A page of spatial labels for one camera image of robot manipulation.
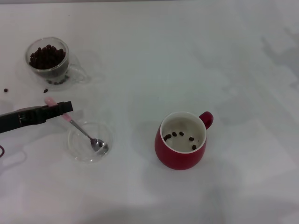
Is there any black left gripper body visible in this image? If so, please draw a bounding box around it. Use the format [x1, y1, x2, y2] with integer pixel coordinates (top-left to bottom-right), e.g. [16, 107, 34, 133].
[0, 106, 36, 134]

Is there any metal spoon with pink handle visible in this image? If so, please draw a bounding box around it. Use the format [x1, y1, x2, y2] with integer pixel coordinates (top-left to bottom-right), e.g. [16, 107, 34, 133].
[44, 97, 109, 156]

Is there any coffee beans heap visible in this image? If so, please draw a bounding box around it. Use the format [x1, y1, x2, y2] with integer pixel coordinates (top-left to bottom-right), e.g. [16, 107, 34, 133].
[29, 44, 66, 70]

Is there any clear glass saucer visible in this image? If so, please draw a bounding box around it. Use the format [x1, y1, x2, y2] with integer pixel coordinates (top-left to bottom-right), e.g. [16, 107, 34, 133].
[67, 121, 114, 163]

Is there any red ceramic mug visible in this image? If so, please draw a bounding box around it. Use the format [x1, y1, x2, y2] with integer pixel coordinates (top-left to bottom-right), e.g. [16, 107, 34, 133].
[154, 111, 214, 171]

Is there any double-wall glass cup with handle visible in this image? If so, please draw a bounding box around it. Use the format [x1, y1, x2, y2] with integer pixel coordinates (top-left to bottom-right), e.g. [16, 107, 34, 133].
[25, 37, 89, 86]

